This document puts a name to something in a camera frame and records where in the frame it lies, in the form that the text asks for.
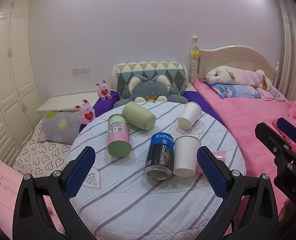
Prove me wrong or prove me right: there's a blue black metal cup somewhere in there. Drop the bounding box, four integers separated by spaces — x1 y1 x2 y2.
144 132 174 180

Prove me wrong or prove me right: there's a small pink cup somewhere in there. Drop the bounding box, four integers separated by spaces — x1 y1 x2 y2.
196 151 227 174

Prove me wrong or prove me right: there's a near white paper cup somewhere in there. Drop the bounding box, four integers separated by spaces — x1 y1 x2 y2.
173 135 201 178

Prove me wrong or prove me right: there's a white paper cup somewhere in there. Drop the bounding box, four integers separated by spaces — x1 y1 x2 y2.
173 135 201 178
178 102 202 129

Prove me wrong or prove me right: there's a far white paper cup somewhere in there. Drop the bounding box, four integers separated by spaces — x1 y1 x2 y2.
178 102 202 129

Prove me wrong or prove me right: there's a pink green-lidded cup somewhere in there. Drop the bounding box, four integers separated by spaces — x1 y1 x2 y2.
107 114 132 158

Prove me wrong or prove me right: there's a light green cup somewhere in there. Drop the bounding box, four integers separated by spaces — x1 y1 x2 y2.
122 102 156 131

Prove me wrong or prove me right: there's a pink floral quilt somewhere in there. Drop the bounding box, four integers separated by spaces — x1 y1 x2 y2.
0 159 66 238

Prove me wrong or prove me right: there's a cream curtain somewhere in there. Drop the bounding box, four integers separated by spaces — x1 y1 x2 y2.
278 0 296 101

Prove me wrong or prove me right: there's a pink blanket on bed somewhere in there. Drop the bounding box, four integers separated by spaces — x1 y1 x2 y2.
192 78 296 227

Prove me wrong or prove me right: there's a heart pattern white pillow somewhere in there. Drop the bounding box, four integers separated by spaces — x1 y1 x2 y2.
12 121 71 178

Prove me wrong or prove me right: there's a blue cartoon pillow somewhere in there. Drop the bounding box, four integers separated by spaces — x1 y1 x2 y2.
204 79 288 103

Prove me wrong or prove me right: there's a white pink plush dog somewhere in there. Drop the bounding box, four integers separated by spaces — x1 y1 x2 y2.
205 66 272 91

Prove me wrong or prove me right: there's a grey flower pillow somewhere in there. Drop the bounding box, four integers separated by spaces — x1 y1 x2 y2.
38 111 81 145

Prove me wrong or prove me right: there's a cream bed headboard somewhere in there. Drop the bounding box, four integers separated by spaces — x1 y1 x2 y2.
189 36 279 87

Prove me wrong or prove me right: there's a cream wardrobe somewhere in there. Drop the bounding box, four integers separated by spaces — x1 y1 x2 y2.
0 0 41 166

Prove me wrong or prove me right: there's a white bedside table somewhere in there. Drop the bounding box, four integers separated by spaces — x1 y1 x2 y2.
37 92 99 113

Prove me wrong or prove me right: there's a near pink pig toy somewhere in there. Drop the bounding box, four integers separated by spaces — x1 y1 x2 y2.
74 99 95 125

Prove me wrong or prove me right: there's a pink pig toy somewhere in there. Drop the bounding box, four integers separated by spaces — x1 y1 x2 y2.
74 99 95 125
95 80 112 100

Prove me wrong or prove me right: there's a round striped white cushion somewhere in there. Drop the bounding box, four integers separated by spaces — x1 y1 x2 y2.
67 102 246 239

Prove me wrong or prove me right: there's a yellow star clip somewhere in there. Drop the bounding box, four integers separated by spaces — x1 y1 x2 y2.
191 50 198 58

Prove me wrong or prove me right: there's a purple cushion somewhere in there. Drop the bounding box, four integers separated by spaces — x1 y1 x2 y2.
79 90 120 132

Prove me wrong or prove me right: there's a triangle pattern pillow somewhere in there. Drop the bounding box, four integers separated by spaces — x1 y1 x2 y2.
113 62 188 99

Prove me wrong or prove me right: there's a grey cat plush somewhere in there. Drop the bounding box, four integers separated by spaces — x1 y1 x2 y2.
113 74 188 108

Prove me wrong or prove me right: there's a far pink pig toy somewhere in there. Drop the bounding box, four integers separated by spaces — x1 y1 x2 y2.
95 80 112 100

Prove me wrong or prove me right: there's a wall socket panel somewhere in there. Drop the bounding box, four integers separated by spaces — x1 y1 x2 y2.
73 66 89 75

